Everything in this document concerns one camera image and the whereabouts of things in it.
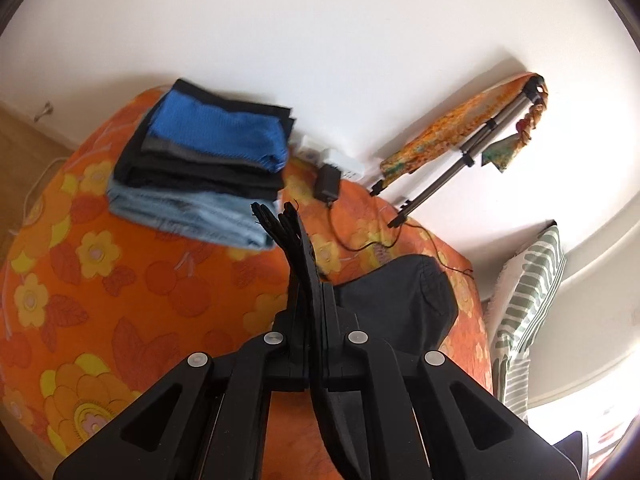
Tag folded black cloth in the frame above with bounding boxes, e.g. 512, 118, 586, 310
112, 125, 286, 206

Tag white power strip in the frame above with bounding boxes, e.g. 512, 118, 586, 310
320, 147, 368, 181

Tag silver tripod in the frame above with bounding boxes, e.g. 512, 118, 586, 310
370, 74, 547, 228

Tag black pants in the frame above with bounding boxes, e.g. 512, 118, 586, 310
250, 200, 460, 480

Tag small white socket adapter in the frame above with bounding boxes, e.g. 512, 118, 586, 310
295, 135, 325, 162

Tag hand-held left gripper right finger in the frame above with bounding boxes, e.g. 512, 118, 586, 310
320, 282, 576, 480

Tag folded light blue jeans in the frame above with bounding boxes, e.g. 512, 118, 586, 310
107, 182, 281, 251

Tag orange patterned scarf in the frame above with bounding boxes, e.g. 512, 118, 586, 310
380, 72, 550, 181

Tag orange floral bed sheet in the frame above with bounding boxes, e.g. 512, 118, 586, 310
0, 85, 493, 480

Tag blue knit cloth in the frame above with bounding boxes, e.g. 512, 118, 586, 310
141, 78, 297, 173

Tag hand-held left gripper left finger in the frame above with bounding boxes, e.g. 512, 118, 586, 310
52, 280, 313, 480

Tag black power adapter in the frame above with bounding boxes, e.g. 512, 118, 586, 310
314, 164, 342, 205

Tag black cable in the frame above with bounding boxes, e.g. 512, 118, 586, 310
327, 202, 473, 278

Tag green striped white pillow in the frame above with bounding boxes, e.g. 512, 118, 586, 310
482, 220, 568, 421

